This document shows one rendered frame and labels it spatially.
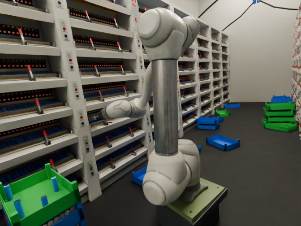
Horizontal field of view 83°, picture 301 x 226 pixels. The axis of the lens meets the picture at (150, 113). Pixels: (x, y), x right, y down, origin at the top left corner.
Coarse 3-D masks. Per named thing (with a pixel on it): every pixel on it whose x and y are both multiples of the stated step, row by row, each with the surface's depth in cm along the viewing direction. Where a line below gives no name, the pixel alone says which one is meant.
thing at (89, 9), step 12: (96, 12) 145; (108, 12) 155; (12, 24) 101; (24, 24) 105; (36, 24) 110; (96, 36) 146; (108, 36) 156; (84, 60) 138; (96, 60) 147; (108, 60) 157; (120, 60) 168; (144, 60) 197; (60, 120) 124
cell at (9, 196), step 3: (6, 186) 68; (9, 186) 69; (6, 189) 68; (9, 189) 69; (6, 192) 68; (9, 192) 69; (6, 195) 68; (9, 195) 69; (12, 195) 70; (9, 198) 69; (12, 198) 69
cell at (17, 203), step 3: (15, 201) 57; (18, 201) 57; (15, 204) 57; (18, 204) 57; (21, 204) 58; (15, 207) 57; (18, 207) 57; (21, 207) 58; (18, 210) 57; (21, 210) 58; (18, 213) 57; (21, 213) 58; (21, 216) 58; (24, 216) 59
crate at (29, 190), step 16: (32, 176) 78; (48, 176) 81; (0, 192) 68; (16, 192) 73; (32, 192) 73; (48, 192) 71; (64, 192) 70; (32, 208) 63; (48, 208) 56; (64, 208) 60; (16, 224) 50; (32, 224) 53
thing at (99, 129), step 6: (90, 114) 141; (114, 120) 144; (120, 120) 146; (126, 120) 150; (132, 120) 157; (96, 126) 130; (102, 126) 131; (108, 126) 134; (114, 126) 140; (90, 132) 122; (96, 132) 126; (102, 132) 131
